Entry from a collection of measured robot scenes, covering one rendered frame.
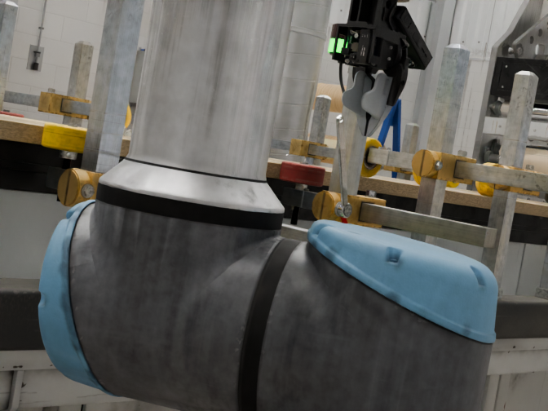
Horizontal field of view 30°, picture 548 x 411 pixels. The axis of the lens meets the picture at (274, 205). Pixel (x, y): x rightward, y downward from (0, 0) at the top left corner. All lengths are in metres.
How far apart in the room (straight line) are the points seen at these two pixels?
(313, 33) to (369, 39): 4.30
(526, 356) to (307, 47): 3.62
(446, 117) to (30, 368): 0.91
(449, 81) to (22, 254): 0.83
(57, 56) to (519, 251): 7.36
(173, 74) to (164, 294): 0.16
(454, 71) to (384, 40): 0.48
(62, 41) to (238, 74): 8.84
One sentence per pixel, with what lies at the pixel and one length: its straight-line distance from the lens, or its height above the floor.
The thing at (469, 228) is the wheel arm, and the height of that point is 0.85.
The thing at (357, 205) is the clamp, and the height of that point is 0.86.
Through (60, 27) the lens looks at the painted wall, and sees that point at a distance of 9.59.
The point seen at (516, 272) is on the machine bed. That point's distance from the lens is 2.62.
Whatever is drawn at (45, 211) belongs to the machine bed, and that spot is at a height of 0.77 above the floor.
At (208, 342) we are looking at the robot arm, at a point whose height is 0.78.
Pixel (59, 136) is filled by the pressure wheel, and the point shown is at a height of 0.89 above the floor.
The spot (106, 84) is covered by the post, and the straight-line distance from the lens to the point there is 1.37.
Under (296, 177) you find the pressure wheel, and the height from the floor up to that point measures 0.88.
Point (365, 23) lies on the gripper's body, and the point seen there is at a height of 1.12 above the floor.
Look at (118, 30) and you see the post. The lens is 1.37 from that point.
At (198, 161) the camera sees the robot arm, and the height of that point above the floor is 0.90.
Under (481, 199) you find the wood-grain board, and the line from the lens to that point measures 2.39.
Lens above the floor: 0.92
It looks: 3 degrees down
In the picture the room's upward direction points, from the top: 10 degrees clockwise
